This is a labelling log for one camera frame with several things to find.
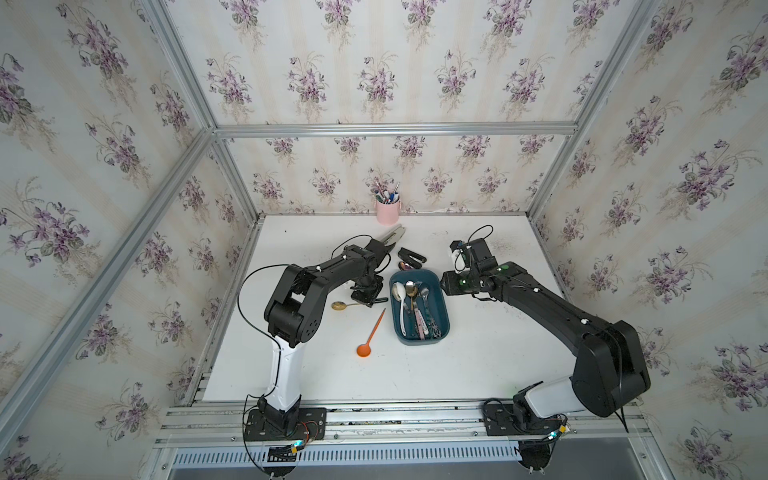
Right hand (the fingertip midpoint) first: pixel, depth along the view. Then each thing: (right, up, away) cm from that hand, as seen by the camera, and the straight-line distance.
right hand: (451, 282), depth 87 cm
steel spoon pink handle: (-9, -13, +2) cm, 16 cm away
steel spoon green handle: (-5, -14, +1) cm, 15 cm away
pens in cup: (-20, +29, +25) cm, 43 cm away
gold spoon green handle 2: (-34, -8, +8) cm, 36 cm away
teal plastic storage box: (-9, -8, +6) cm, 14 cm away
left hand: (-20, -6, +10) cm, 23 cm away
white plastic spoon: (-15, -4, +8) cm, 18 cm away
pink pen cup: (-19, +23, +29) cm, 41 cm away
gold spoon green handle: (-11, -4, +8) cm, 14 cm away
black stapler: (-12, +8, +20) cm, 25 cm away
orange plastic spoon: (-26, -19, -1) cm, 32 cm away
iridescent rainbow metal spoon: (-13, +4, +16) cm, 21 cm away
